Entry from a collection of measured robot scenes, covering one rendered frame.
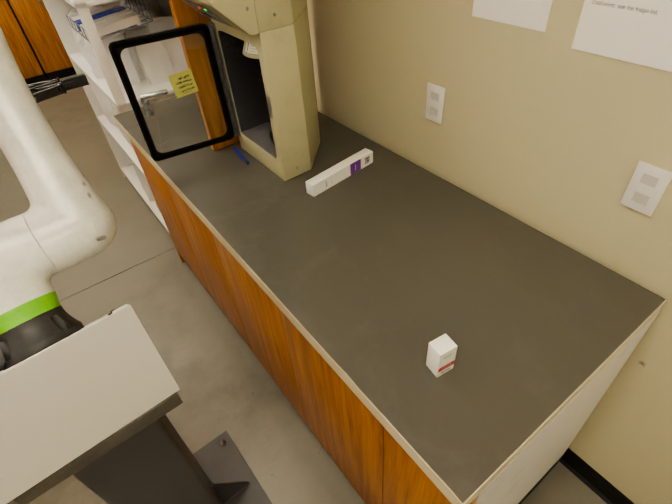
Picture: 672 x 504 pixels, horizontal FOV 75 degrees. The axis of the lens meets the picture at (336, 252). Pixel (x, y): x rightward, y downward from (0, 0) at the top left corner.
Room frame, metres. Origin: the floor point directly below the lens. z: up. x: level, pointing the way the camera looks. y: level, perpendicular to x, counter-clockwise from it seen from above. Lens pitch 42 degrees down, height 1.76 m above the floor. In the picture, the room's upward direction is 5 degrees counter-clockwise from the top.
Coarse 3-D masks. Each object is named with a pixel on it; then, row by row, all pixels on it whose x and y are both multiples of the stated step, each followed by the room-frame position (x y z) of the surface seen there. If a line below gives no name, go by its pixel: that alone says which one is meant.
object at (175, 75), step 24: (144, 48) 1.43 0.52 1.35; (168, 48) 1.46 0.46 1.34; (192, 48) 1.49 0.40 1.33; (144, 72) 1.42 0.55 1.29; (168, 72) 1.45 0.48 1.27; (192, 72) 1.48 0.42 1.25; (144, 96) 1.41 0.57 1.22; (168, 96) 1.44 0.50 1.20; (192, 96) 1.47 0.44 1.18; (216, 96) 1.51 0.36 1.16; (168, 120) 1.43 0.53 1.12; (192, 120) 1.46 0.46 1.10; (216, 120) 1.50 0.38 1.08; (168, 144) 1.42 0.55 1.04; (192, 144) 1.45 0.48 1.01
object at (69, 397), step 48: (96, 336) 0.47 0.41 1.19; (144, 336) 0.50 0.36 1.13; (0, 384) 0.38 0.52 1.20; (48, 384) 0.41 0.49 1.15; (96, 384) 0.44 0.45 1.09; (144, 384) 0.48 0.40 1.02; (0, 432) 0.35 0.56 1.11; (48, 432) 0.38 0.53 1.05; (96, 432) 0.41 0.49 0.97; (0, 480) 0.32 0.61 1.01
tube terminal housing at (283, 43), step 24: (264, 0) 1.29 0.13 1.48; (288, 0) 1.33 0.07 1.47; (216, 24) 1.51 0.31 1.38; (264, 24) 1.28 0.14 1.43; (288, 24) 1.32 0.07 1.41; (264, 48) 1.28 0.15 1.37; (288, 48) 1.32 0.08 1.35; (264, 72) 1.28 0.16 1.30; (288, 72) 1.31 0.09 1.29; (312, 72) 1.51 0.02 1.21; (288, 96) 1.31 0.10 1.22; (312, 96) 1.47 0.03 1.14; (288, 120) 1.30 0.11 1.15; (312, 120) 1.43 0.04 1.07; (288, 144) 1.29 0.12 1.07; (312, 144) 1.39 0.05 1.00; (288, 168) 1.28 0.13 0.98
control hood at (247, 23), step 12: (192, 0) 1.35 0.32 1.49; (204, 0) 1.24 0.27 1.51; (216, 0) 1.22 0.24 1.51; (228, 0) 1.23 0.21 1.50; (240, 0) 1.25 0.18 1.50; (252, 0) 1.27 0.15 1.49; (216, 12) 1.27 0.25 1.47; (228, 12) 1.23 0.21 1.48; (240, 12) 1.25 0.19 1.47; (252, 12) 1.27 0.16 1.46; (240, 24) 1.24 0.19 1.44; (252, 24) 1.26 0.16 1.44
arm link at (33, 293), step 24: (0, 240) 0.63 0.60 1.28; (24, 240) 0.64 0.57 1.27; (0, 264) 0.60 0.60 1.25; (24, 264) 0.61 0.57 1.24; (48, 264) 0.63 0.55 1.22; (0, 288) 0.57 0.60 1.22; (24, 288) 0.58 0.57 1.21; (48, 288) 0.61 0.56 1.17; (0, 312) 0.54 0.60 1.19; (24, 312) 0.55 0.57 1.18
